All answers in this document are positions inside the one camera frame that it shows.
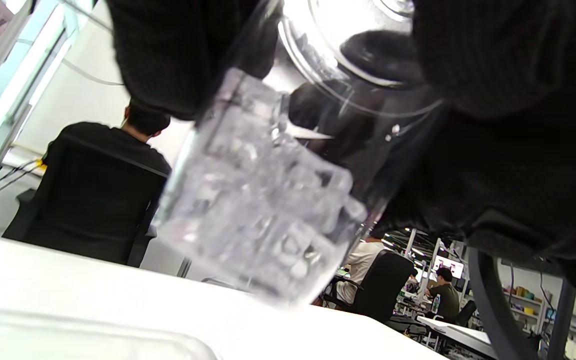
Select person's left hand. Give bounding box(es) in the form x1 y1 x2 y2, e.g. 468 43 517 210
105 0 285 122

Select person's right hand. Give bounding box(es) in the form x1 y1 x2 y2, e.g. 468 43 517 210
288 0 576 313

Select clear plastic shaker cup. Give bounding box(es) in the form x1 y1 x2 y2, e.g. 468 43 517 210
152 0 446 307

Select pile of clear ice cubes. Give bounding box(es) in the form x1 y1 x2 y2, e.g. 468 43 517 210
155 67 370 306

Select clear container lid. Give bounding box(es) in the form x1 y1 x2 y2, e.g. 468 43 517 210
0 305 220 360

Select small lit screen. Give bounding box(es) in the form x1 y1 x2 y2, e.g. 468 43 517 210
430 255 465 280

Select black office chair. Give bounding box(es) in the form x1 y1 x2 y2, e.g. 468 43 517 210
1 132 170 269
322 248 417 324

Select white metal frame post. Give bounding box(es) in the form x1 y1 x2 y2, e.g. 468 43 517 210
0 0 66 228

